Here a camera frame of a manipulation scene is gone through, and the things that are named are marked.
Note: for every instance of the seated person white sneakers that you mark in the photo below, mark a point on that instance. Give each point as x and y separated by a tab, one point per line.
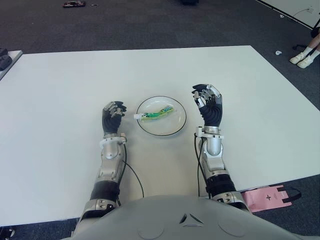
303	58

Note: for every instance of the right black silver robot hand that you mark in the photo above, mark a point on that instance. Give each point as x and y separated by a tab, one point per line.
212	115

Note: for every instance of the grey robot torso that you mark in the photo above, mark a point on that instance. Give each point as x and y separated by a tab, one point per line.
175	220

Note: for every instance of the green white toothpaste tube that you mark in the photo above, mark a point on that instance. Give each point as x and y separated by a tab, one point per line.
152	115

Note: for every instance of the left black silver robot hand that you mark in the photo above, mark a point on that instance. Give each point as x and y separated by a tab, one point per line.
111	123

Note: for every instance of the black controller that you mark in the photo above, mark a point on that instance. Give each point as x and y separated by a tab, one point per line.
5	62

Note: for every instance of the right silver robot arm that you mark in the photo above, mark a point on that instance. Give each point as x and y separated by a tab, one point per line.
213	147

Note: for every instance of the small white paper scrap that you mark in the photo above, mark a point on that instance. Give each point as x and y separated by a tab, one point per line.
282	15

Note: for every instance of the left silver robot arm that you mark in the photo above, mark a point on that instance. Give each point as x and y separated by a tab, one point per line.
111	150

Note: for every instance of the white side table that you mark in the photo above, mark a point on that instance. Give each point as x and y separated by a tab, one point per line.
15	56

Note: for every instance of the white crumpled floor object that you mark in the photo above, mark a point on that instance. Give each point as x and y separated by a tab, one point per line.
278	52

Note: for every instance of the white plate black rim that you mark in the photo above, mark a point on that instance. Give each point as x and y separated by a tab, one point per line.
162	128

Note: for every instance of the dark object on floor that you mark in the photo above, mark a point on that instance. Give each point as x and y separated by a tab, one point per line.
73	3

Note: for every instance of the pink paper bag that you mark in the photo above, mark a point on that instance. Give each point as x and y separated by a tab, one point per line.
265	197

